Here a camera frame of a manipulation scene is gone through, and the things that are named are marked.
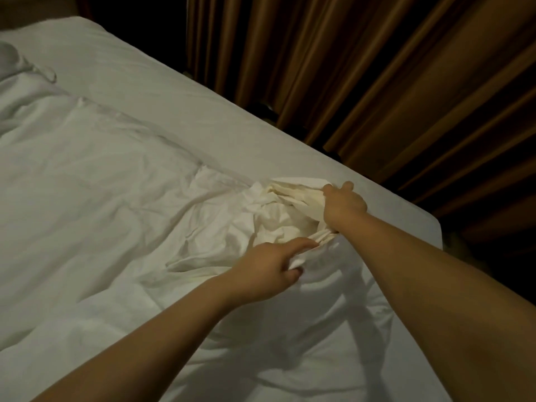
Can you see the person's left forearm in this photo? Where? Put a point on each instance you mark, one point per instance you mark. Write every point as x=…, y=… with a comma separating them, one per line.
x=134, y=356

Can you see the person's left hand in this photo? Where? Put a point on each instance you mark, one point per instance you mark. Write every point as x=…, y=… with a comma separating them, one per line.
x=264, y=272

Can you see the person's right hand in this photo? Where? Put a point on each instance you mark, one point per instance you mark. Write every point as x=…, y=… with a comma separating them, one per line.
x=343, y=206

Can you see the white bed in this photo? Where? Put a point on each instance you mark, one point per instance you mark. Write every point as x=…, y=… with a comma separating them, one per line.
x=209, y=113

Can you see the brown curtain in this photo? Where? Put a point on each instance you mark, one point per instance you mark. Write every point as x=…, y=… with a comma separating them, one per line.
x=377, y=88

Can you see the person's right forearm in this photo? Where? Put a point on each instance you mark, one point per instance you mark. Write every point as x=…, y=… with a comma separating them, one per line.
x=444, y=297

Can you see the white duvet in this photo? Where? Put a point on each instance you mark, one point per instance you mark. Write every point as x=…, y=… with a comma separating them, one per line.
x=126, y=230

